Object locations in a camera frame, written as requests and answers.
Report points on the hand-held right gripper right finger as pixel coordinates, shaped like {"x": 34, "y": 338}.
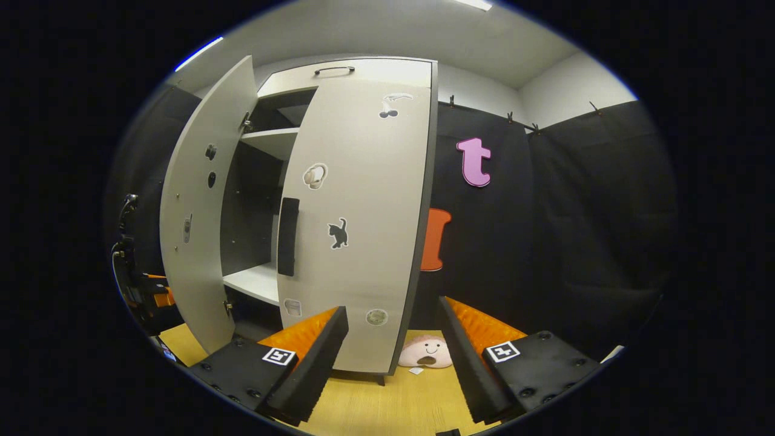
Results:
{"x": 469, "y": 369}

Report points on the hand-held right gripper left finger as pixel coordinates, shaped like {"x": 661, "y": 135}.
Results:
{"x": 318, "y": 369}

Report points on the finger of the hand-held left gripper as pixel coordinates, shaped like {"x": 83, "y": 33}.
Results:
{"x": 162, "y": 298}

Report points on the white cabinet door with stickers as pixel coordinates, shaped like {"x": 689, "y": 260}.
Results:
{"x": 194, "y": 272}

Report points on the pink plush face toy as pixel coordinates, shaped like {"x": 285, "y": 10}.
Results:
{"x": 427, "y": 351}

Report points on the small printed object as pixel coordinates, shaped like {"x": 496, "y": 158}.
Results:
{"x": 166, "y": 350}

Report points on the white cabinet shelf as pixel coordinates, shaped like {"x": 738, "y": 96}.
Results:
{"x": 272, "y": 142}
{"x": 254, "y": 281}

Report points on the white cabinet with dark interior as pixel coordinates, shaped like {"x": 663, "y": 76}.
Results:
{"x": 248, "y": 206}

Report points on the white tray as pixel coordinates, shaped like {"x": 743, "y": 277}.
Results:
{"x": 611, "y": 354}

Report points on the black backdrop cloth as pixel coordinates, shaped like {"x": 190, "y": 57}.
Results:
{"x": 575, "y": 242}

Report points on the white cabinet drawer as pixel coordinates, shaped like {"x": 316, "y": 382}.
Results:
{"x": 387, "y": 69}

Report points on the bright ceiling light panel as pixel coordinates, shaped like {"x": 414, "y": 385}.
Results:
{"x": 475, "y": 4}

